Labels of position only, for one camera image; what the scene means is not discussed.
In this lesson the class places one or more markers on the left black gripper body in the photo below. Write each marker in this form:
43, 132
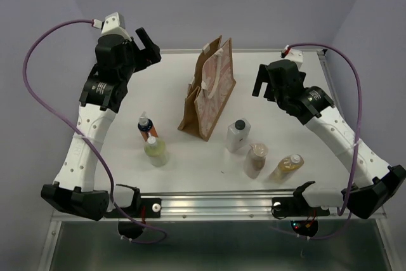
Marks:
138, 59

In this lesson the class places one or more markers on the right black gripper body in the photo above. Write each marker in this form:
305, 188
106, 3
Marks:
272, 94

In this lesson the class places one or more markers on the brown canvas tote bag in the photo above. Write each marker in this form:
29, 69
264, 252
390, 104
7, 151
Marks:
209, 90

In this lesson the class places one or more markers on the white bottle black cap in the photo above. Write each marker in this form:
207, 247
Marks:
237, 134

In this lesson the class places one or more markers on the yellow clear liquid bottle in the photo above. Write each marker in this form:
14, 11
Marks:
286, 168

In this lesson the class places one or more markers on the beige flip-cap bottle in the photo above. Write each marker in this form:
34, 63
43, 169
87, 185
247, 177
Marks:
255, 159

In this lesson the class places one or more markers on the green lotion bottle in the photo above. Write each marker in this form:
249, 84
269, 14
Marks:
155, 149

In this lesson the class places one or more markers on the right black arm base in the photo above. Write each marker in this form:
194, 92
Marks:
304, 219

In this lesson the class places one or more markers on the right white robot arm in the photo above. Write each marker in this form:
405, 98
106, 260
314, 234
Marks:
374, 180

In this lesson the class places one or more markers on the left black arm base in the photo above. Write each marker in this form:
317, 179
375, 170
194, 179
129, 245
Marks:
145, 209

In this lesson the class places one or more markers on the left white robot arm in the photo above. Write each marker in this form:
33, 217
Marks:
73, 190

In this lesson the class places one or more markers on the orange spray bottle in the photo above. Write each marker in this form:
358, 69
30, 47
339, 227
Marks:
146, 127

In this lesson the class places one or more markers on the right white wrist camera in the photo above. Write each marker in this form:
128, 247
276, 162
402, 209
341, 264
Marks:
293, 55

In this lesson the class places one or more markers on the aluminium front rail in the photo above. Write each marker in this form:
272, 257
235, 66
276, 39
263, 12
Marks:
243, 205

